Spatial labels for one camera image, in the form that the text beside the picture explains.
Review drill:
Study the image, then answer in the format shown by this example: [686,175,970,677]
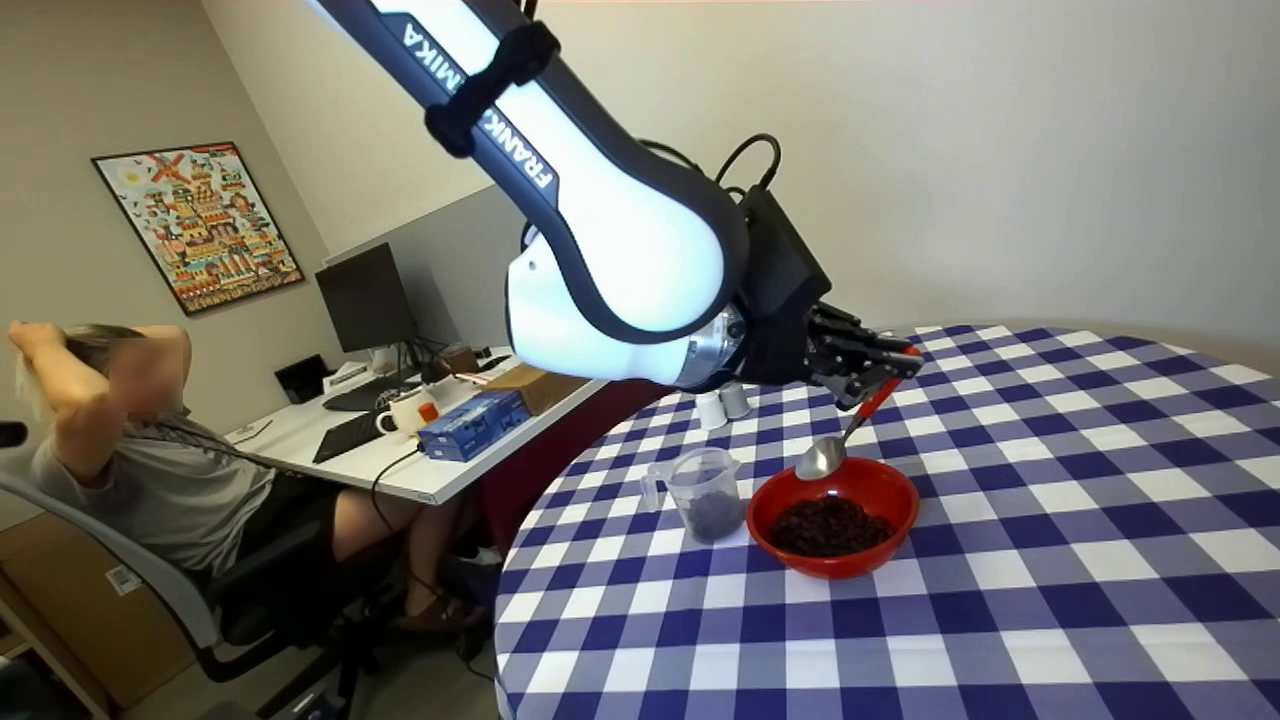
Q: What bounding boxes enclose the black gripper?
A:
[733,294,928,412]

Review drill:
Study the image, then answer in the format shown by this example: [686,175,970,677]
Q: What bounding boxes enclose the metal spoon with red handle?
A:
[790,343,928,484]

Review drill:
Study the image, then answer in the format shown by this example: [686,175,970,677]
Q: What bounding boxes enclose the dark coffee beans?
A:
[773,497,895,558]

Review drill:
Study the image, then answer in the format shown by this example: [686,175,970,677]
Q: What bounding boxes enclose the red plastic bowl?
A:
[742,454,924,582]

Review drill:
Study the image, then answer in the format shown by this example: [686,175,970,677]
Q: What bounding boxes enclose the clear plastic measuring cup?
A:
[648,445,747,542]

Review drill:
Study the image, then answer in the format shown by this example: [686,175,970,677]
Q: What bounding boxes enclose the long cardboard box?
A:
[482,362,607,417]

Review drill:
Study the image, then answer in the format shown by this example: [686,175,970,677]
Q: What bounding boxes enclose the blue white checkered tablecloth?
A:
[491,321,1280,720]

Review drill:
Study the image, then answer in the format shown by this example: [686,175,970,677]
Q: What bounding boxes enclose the blue box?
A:
[415,386,532,465]

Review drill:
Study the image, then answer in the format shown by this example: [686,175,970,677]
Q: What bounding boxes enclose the grey desk partition panel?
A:
[325,181,537,351]

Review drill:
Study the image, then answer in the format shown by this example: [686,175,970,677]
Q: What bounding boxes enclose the white mug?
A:
[373,390,443,441]

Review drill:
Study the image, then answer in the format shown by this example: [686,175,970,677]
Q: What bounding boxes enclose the white office desk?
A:
[233,335,670,553]

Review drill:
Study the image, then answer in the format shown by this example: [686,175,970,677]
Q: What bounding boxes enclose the black computer monitor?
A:
[311,238,429,355]

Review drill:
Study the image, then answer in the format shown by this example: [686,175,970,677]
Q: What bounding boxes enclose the black keyboard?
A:
[318,374,403,417]

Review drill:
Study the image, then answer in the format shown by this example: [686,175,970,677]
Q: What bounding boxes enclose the black tablet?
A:
[306,404,391,466]

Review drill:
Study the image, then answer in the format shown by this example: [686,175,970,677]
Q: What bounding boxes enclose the black desk bag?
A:
[272,351,336,404]

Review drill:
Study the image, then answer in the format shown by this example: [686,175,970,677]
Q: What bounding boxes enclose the framed colourful poster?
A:
[86,134,306,321]

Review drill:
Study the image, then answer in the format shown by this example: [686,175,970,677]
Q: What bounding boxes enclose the seated person in grey shirt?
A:
[2,316,472,635]

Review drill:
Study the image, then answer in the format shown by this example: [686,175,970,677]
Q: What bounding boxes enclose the grey black office chair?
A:
[0,451,362,720]

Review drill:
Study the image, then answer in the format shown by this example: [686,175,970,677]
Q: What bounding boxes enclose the large brown cardboard box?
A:
[0,511,202,711]

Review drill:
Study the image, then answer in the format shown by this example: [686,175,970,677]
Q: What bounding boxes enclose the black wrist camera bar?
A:
[726,183,834,323]

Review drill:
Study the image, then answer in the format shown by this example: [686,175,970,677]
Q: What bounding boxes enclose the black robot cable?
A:
[710,126,790,204]

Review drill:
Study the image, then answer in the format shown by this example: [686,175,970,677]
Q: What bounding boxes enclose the black hanging desk cable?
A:
[362,445,443,591]

